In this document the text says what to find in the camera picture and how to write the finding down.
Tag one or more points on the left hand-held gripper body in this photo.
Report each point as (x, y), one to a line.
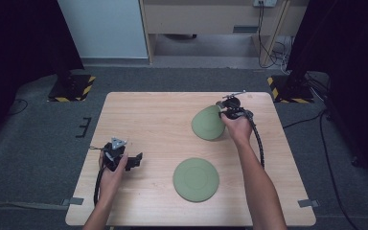
(115, 153)

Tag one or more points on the person's left hand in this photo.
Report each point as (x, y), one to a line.
(110, 180)

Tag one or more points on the green round plate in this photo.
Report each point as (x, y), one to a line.
(208, 123)
(196, 179)

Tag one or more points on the grey tape piece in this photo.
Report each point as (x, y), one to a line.
(308, 203)
(74, 201)

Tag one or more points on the person's right hand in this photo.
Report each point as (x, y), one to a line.
(238, 129)

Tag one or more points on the black curtain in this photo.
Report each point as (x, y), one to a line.
(351, 64)
(16, 48)

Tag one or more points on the light wooden cabinet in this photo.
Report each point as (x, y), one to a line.
(201, 17)

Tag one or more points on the grey power strip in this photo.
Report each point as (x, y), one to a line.
(264, 2)

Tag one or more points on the black stand base hazard striped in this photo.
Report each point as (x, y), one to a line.
(72, 87)
(289, 91)

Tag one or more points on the wooden table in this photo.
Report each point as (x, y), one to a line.
(153, 127)

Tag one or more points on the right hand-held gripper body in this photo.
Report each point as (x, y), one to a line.
(234, 107)

